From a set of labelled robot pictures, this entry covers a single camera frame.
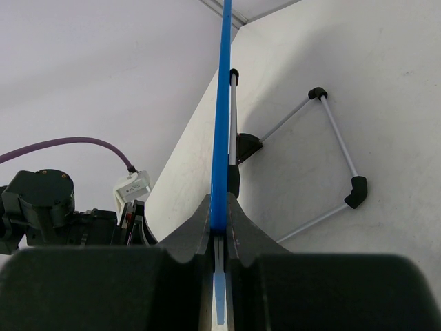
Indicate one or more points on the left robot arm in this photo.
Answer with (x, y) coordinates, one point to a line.
(40, 208)

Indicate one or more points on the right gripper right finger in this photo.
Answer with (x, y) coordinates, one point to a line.
(271, 288)

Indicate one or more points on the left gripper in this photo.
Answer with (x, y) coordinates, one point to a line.
(133, 228)

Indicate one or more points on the blue framed whiteboard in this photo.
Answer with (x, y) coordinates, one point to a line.
(220, 160)

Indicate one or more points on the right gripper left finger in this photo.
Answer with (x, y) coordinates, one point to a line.
(162, 287)

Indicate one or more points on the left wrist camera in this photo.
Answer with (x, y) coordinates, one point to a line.
(130, 188)

